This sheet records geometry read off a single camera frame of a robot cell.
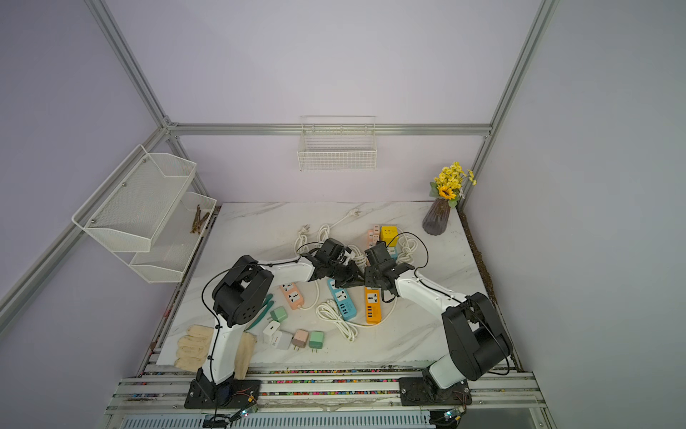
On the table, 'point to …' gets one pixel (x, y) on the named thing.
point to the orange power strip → (373, 305)
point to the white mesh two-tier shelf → (142, 213)
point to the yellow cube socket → (389, 234)
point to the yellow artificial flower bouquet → (449, 181)
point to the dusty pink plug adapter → (300, 339)
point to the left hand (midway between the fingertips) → (365, 282)
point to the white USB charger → (269, 331)
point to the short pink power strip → (292, 295)
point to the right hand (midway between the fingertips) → (374, 279)
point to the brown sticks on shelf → (198, 222)
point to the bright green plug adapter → (316, 340)
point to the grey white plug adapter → (280, 340)
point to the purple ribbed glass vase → (437, 216)
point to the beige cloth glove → (192, 349)
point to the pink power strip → (373, 236)
